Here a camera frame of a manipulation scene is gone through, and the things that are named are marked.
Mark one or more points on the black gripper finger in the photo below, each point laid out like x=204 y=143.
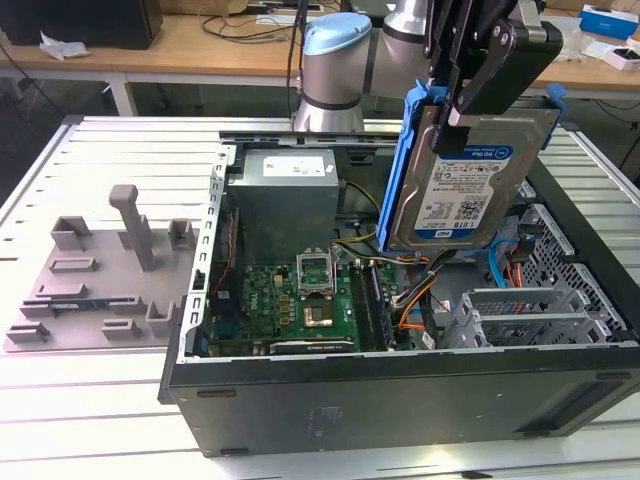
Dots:
x=475 y=90
x=442 y=45

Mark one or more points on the hard disk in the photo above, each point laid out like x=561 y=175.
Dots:
x=465 y=200

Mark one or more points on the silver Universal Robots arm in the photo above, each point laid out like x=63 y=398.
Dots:
x=335 y=75

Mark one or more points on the blue cardboard box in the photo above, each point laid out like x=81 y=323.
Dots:
x=607 y=22

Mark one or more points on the small white box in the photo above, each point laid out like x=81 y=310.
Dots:
x=620 y=57

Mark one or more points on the grey power supply unit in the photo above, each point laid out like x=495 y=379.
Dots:
x=285 y=205

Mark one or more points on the RAM stick in motherboard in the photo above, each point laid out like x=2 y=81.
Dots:
x=381 y=310

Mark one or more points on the CPU socket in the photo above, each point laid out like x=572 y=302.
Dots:
x=317 y=316

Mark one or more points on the wooden desk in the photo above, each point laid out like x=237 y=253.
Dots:
x=150 y=62

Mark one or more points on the green motherboard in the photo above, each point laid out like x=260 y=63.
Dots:
x=265 y=305

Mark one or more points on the black graphics card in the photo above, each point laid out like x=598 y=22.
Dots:
x=310 y=347

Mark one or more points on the black open PC case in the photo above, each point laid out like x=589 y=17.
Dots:
x=400 y=405

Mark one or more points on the large black box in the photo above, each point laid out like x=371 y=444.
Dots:
x=90 y=22

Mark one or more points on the crumpled white paper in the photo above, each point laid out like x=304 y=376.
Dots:
x=62 y=47

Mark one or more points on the grey plastic parts rack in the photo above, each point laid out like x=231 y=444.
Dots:
x=115 y=280

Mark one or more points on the RAM stick in rack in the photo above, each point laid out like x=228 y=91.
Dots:
x=75 y=303

